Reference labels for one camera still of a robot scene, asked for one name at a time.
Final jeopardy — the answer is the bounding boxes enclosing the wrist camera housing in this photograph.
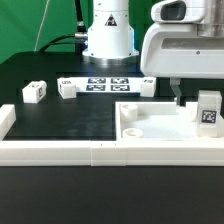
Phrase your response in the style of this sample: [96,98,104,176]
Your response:
[151,0,205,23]

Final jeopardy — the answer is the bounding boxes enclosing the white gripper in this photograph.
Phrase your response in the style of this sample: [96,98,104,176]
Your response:
[140,23,224,105]

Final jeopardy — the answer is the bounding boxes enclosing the fiducial marker sheet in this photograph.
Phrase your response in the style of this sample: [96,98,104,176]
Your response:
[71,77,142,93]

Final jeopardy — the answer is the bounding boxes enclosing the green backdrop curtain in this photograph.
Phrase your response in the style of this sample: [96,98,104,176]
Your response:
[0,0,160,63]

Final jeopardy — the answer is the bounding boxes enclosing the white thin cable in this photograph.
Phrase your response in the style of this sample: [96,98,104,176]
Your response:
[33,0,52,53]

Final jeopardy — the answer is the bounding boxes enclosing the white U-shaped obstacle fence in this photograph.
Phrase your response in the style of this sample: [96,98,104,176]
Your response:
[0,104,224,166]

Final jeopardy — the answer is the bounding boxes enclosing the black cable bundle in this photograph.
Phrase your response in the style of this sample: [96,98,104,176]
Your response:
[39,0,89,54]

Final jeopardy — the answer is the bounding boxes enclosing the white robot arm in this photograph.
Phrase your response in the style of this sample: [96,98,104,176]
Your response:
[83,0,224,97]

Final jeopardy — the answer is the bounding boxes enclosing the white square tabletop part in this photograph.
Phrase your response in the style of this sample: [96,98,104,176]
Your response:
[115,102,224,141]

